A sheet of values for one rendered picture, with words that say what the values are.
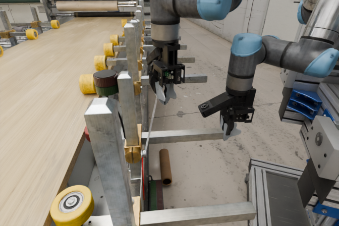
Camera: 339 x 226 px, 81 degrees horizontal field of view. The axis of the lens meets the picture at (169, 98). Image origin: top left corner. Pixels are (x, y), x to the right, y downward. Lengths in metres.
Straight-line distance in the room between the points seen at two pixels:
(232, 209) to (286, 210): 0.86
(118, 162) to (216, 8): 0.34
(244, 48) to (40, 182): 0.59
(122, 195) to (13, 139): 0.46
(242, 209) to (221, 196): 1.02
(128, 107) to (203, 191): 1.16
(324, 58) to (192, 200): 1.22
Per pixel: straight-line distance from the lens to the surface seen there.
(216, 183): 1.65
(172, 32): 0.52
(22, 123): 0.81
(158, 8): 0.51
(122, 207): 0.40
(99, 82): 0.51
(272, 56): 0.64
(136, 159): 0.63
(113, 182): 0.35
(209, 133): 0.69
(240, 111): 0.64
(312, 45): 0.61
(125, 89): 0.52
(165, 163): 1.63
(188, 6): 0.46
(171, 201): 1.53
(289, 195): 1.49
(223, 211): 0.56
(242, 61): 0.57
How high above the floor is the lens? 1.30
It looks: 30 degrees down
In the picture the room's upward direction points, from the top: straight up
